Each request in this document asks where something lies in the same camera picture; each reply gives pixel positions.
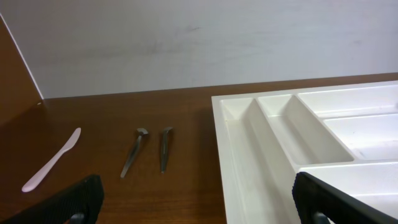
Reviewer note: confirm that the white cutlery tray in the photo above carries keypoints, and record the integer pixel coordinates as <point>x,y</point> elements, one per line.
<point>345,135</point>

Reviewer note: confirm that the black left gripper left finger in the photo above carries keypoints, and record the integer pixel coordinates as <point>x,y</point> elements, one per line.
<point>78,203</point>

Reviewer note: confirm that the pink plastic knife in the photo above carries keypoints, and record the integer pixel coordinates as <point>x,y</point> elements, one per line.
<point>36,179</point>

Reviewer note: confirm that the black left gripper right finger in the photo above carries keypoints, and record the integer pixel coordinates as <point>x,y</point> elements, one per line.
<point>319,202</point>

